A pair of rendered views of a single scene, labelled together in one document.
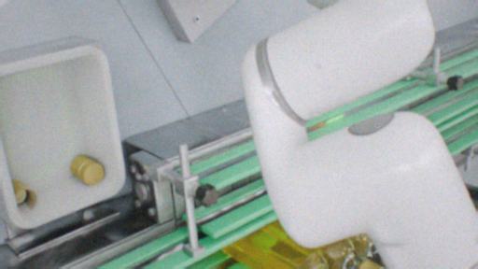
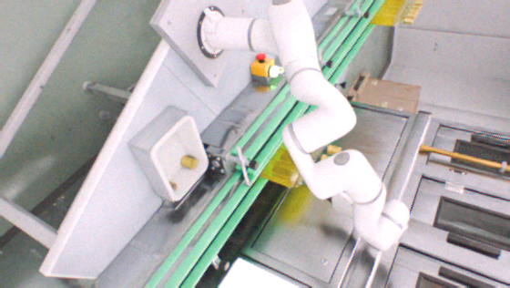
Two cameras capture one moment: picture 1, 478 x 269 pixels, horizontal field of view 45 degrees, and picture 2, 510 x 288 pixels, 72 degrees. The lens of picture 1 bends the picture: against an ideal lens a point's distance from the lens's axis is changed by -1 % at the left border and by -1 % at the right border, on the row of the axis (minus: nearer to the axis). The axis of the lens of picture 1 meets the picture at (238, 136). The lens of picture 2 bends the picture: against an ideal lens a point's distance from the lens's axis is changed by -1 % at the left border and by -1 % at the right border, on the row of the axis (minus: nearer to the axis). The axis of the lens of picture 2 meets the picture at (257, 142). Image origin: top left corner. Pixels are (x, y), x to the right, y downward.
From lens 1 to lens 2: 45 cm
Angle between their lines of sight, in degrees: 22
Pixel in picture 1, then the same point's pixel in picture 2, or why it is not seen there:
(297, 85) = (310, 146)
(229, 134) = (243, 126)
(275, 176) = (311, 182)
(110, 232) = (207, 185)
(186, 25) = (212, 80)
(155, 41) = (198, 91)
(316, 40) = (315, 130)
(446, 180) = (369, 172)
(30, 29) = (150, 113)
